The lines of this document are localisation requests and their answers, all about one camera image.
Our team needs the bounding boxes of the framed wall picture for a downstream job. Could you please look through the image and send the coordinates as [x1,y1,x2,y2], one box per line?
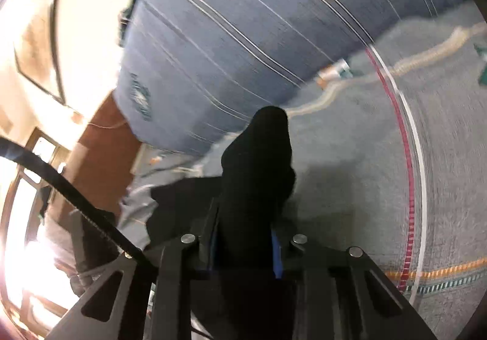
[13,0,79,109]

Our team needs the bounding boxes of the wooden window frame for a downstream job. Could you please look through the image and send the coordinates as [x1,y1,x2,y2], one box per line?
[0,126,71,327]

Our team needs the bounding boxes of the grey star-print bedsheet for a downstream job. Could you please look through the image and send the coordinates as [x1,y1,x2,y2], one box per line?
[118,12,487,340]

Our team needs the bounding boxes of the black pants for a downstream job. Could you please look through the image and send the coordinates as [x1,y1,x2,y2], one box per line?
[146,106,301,287]

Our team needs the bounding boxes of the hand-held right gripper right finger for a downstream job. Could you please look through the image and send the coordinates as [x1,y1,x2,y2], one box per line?
[269,228,440,340]

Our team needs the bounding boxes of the black cable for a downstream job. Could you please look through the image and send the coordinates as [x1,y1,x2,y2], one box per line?
[0,136,157,273]

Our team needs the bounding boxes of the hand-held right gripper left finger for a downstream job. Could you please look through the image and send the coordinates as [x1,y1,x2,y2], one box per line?
[46,197,223,340]

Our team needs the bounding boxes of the brown headboard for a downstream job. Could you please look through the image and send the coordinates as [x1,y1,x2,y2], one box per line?
[49,90,144,221]

